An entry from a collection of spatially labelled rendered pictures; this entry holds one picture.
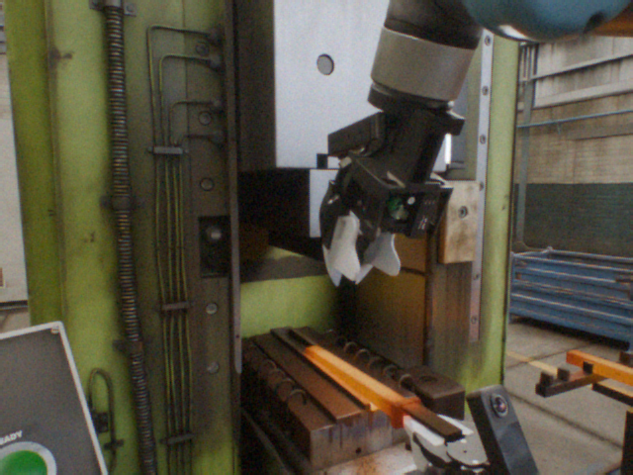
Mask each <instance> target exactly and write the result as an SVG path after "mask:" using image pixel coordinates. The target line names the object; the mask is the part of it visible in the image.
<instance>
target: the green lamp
mask: <svg viewBox="0 0 633 475"><path fill-rule="evenodd" d="M0 475H48V467H47V463H46V461H45V459H43V458H42V457H41V456H40V455H39V454H37V453H36V452H33V451H30V450H19V451H16V452H12V453H11V454H9V455H7V456H5V457H3V458H2V459H0Z"/></svg>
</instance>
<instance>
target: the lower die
mask: <svg viewBox="0 0 633 475"><path fill-rule="evenodd" d="M286 329H291V330H293V331H294V332H295V333H297V334H299V335H300V336H302V337H303V338H304V339H306V340H307V341H309V342H310V343H312V344H313V346H319V347H320V348H322V349H324V350H325V351H328V352H330V353H331V354H333V355H335V356H336V357H338V358H340V359H342V360H343V361H345V362H347V363H348V364H350V365H352V366H353V367H355V368H357V369H358V370H360V371H362V372H363V373H366V374H368V376H369V377H371V378H373V379H374V380H376V381H378V382H379V383H381V384H383V385H384V386H386V387H388V388H390V389H391V390H393V391H395V392H396V393H399V394H401V395H402V396H404V397H406V398H410V397H414V396H416V395H415V394H414V393H413V392H411V391H410V390H408V389H406V388H405V387H403V386H402V385H401V386H400V388H396V382H394V381H393V380H391V379H390V378H388V377H386V376H385V375H384V378H381V372H380V371H379V370H377V369H375V368H374V367H372V366H370V368H367V363H365V362H363V361H362V360H360V359H359V358H357V360H354V355H352V354H351V353H349V352H347V351H346V352H345V353H344V352H342V351H343V348H341V347H340V346H338V345H336V344H335V346H333V345H332V340H330V339H329V338H326V337H325V338H324V339H322V335H321V334H320V333H318V332H316V331H314V330H313V329H311V328H310V327H301V328H295V329H294V328H293V327H291V326H288V327H281V328H275V329H270V333H263V334H257V335H251V336H250V339H251V341H252V343H253V345H256V346H257V347H258V348H259V350H260V352H263V353H265V354H266V356H267V359H268V360H272V361H273V362H274V363H275V366H276V368H279V369H281V370H282V371H283V372H284V374H285V379H291V380H293V381H294V382H295V384H296V389H301V390H303V391H305V393H306V395H307V403H306V404H305V405H303V395H302V394H300V393H297V394H295V395H293V396H292V397H291V399H290V402H289V412H290V432H291V438H292V440H293V441H294V442H295V444H296V445H297V446H298V447H299V449H300V450H301V451H302V453H303V454H304V455H305V456H306V457H307V459H308V460H309V461H310V462H311V465H312V466H313V467H314V468H315V470H316V471H318V470H320V469H324V468H327V467H330V466H333V465H336V464H339V463H342V462H345V460H348V459H351V458H354V457H358V456H361V455H364V454H366V453H369V452H372V451H375V450H378V449H381V448H384V447H387V446H390V445H394V444H397V443H400V442H403V441H406V440H408V439H409V436H408V435H407V432H406V429H405V428H404V427H400V428H395V427H392V426H391V417H390V416H388V415H387V414H385V413H384V412H382V411H381V410H380V409H379V410H375V411H372V409H371V403H370V402H369V401H368V400H367V399H366V398H364V397H363V396H361V395H359V394H358V393H357V392H355V391H354V390H353V389H351V388H350V387H349V386H348V385H346V384H345V383H344V382H342V381H341V380H340V379H338V378H337V376H336V375H334V374H333V373H332V372H331V371H329V370H328V369H327V368H324V367H323V366H322V365H320V364H319V363H318V362H316V361H315V360H314V359H312V358H311V357H310V356H309V355H307V354H306V353H305V352H303V351H302V350H301V349H299V348H298V347H297V346H295V344H294V343H293V342H292V341H290V340H289V339H288V338H286V337H285V336H284V335H281V334H280V333H279V332H277V331H279V330H286ZM254 353H257V351H256V349H255V348H253V349H251V350H250V349H248V350H247V351H246V352H245V354H244V363H245V378H246V382H247V384H248V386H249V383H250V382H248V374H249V360H250V357H251V356H252V355H253V354H254ZM262 361H264V357H263V356H261V355H260V356H259V357H257V356H256V357H255V358H254V359H253V361H252V371H253V387H254V391H255V393H256V394H257V367H258V365H259V363H260V362H262ZM270 370H272V365H271V364H270V363H268V364H267V365H266V366H264V365H262V367H261V368H260V395H261V396H262V399H261V400H262V401H263V403H264V404H265V378H266V374H267V373H268V372H269V371H270ZM280 380H281V374H280V373H279V372H274V373H272V374H271V375H270V377H269V407H270V412H271V414H272V415H273V416H274V418H275V414H274V389H275V386H276V384H277V383H278V382H279V381H280ZM291 391H292V385H291V384H290V383H284V384H282V385H280V387H279V389H278V418H279V419H280V422H279V423H280V424H281V426H282V428H283V429H285V410H284V402H285V398H286V396H287V394H289V393H290V392H291ZM359 447H360V448H361V449H362V450H361V452H360V453H358V454H356V453H355V450H356V448H359Z"/></svg>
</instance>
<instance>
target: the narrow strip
mask: <svg viewBox="0 0 633 475"><path fill-rule="evenodd" d="M224 12H226V90H227V128H228V169H229V206H230V245H231V284H232V323H233V362H234V367H235V370H236V372H237V374H240V372H241V346H240V310H241V304H239V301H240V264H239V218H238V209H237V176H236V133H235V90H234V47H233V5H232V0H224Z"/></svg>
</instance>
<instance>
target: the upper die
mask: <svg viewBox="0 0 633 475"><path fill-rule="evenodd" d="M337 172H338V170H311V169H310V170H300V171H290V172H279V173H269V174H260V175H250V176H239V177H237V209H238V218H239V222H240V223H244V224H248V225H253V226H257V227H261V228H266V229H271V230H275V231H281V232H286V233H290V234H295V235H300V236H304V237H309V238H317V237H320V231H319V222H318V212H319V207H320V204H321V201H322V197H323V195H324V193H325V191H326V189H327V184H329V180H330V179H333V180H335V176H336V174H337Z"/></svg>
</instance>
